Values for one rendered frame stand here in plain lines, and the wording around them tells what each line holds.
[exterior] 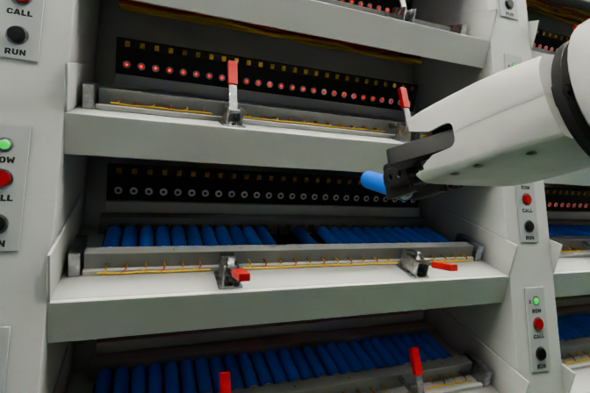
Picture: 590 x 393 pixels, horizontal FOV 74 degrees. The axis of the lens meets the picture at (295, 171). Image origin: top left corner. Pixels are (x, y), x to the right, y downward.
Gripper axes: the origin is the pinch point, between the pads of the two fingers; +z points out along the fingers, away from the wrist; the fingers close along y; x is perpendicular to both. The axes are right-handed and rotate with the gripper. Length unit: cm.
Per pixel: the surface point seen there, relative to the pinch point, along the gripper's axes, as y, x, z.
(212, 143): 13.8, -8.4, 17.9
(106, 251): 24.7, 3.4, 23.8
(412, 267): -14.3, 7.3, 19.7
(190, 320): 15.7, 11.5, 21.0
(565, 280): -44.2, 10.8, 18.6
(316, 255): -1.3, 4.9, 23.1
